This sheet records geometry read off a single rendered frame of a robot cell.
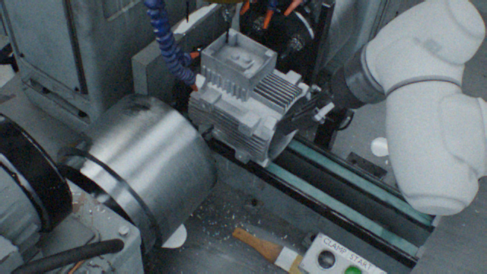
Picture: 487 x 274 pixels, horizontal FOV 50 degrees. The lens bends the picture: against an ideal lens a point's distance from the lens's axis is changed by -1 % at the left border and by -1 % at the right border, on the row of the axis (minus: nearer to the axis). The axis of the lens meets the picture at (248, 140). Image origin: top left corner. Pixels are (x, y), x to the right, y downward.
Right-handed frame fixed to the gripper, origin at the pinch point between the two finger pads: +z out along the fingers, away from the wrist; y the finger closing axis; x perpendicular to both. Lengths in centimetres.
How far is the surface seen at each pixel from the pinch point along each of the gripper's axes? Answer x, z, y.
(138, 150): -15.9, 2.8, 26.3
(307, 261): 16.7, -4.3, 21.1
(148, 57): -28.0, 11.5, 6.8
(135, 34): -34.7, 20.9, -1.0
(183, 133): -12.8, 2.3, 18.1
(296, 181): 12.3, 14.4, -1.7
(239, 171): 3.2, 24.4, 1.1
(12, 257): -17, -14, 54
